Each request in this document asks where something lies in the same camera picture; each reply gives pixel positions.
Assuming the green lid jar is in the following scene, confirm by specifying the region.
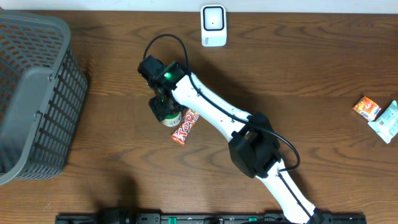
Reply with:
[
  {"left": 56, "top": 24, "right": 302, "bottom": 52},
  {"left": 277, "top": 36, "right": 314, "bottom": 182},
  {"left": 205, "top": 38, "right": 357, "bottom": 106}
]
[{"left": 162, "top": 111, "right": 182, "bottom": 128}]

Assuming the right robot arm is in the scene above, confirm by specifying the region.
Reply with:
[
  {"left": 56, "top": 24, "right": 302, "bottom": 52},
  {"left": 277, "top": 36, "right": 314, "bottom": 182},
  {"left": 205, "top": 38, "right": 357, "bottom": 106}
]
[{"left": 137, "top": 55, "right": 325, "bottom": 223}]

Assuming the black mounting rail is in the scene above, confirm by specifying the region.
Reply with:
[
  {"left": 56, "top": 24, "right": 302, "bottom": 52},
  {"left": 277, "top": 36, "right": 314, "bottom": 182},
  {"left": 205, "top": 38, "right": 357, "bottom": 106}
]
[{"left": 55, "top": 212, "right": 368, "bottom": 224}]

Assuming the teal wet wipes pack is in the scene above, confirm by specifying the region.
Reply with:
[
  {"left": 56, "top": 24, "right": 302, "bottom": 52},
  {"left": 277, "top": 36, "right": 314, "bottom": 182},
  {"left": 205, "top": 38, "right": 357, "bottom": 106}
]
[{"left": 368, "top": 100, "right": 397, "bottom": 144}]

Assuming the orange tissue pack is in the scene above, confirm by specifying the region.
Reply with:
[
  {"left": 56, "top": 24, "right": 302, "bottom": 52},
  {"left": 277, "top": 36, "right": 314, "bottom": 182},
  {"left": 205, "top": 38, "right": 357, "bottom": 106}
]
[{"left": 353, "top": 96, "right": 381, "bottom": 121}]

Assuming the white barcode scanner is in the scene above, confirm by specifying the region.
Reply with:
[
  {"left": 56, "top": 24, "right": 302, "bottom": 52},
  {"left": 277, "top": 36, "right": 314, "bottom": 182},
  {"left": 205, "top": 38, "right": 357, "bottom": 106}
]
[{"left": 200, "top": 4, "right": 228, "bottom": 47}]

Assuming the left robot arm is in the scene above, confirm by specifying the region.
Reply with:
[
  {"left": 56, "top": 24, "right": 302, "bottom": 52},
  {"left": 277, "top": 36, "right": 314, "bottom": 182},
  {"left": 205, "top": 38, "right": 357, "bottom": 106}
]
[{"left": 97, "top": 208, "right": 134, "bottom": 224}]

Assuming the red chocolate bar wrapper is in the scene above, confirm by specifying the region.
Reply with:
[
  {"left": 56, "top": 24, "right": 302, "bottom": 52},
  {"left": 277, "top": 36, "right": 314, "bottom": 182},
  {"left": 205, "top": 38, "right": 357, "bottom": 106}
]
[{"left": 171, "top": 109, "right": 200, "bottom": 146}]

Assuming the grey plastic mesh basket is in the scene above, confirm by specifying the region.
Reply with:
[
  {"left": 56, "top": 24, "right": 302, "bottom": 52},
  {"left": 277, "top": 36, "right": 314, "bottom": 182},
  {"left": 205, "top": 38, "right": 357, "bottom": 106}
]
[{"left": 1, "top": 10, "right": 89, "bottom": 184}]

